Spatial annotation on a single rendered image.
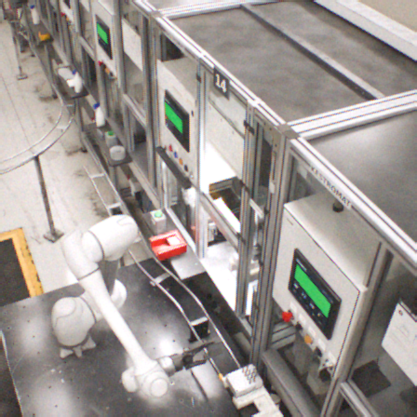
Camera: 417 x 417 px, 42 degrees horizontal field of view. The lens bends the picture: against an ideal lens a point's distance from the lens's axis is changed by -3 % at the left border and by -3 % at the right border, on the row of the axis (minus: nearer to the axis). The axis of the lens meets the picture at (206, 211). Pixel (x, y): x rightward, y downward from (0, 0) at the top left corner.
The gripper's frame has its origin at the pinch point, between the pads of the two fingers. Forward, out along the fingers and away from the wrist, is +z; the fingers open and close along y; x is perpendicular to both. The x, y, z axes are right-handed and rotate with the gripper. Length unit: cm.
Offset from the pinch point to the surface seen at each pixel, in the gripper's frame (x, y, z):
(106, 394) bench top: 19, -34, -46
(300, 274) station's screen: -25, 62, 17
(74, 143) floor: 325, -102, 18
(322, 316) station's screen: -39, 56, 17
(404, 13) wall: 294, -18, 379
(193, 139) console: 63, 61, 20
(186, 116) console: 67, 70, 19
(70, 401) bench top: 22, -34, -63
